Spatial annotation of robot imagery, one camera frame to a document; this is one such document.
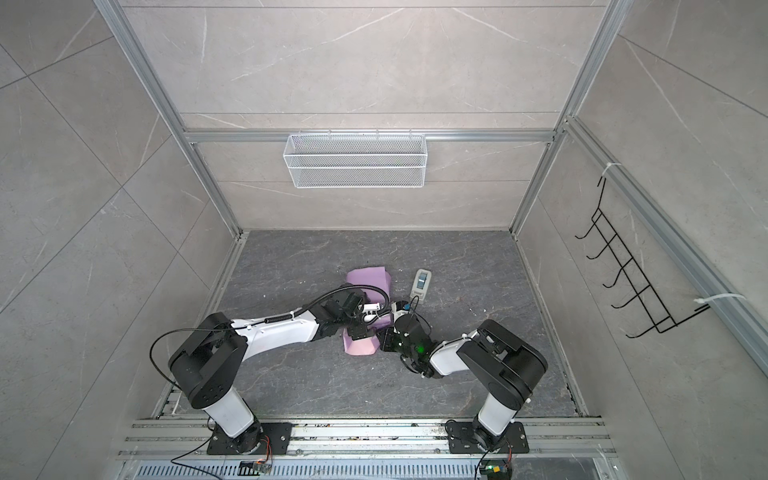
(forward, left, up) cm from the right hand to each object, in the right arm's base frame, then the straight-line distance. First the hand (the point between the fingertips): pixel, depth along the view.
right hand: (376, 331), depth 91 cm
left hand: (+7, +2, +5) cm, 9 cm away
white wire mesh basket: (+49, +6, +28) cm, 57 cm away
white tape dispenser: (+16, -15, +1) cm, 22 cm away
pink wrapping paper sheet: (+18, 0, +4) cm, 18 cm away
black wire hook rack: (-13, -59, +30) cm, 68 cm away
